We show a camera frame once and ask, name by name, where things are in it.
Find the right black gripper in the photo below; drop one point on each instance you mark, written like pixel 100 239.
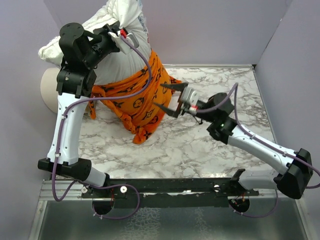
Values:
pixel 178 86

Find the white cylinder with pegs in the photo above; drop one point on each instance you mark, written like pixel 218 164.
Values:
pixel 48 88

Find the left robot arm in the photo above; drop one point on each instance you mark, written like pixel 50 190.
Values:
pixel 74 87

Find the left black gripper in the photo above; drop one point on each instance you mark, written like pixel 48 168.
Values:
pixel 104 30

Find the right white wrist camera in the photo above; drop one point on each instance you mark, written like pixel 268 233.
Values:
pixel 189 98

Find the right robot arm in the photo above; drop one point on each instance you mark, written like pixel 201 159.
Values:
pixel 291 170

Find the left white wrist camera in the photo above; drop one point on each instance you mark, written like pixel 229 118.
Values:
pixel 125 41

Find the aluminium rail frame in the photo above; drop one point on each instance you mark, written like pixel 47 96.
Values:
pixel 77 191

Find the orange patterned pillowcase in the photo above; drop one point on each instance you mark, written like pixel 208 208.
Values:
pixel 138 114

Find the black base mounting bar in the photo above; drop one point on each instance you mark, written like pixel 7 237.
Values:
pixel 123 193

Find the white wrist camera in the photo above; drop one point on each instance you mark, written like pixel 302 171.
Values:
pixel 125 41
pixel 189 98

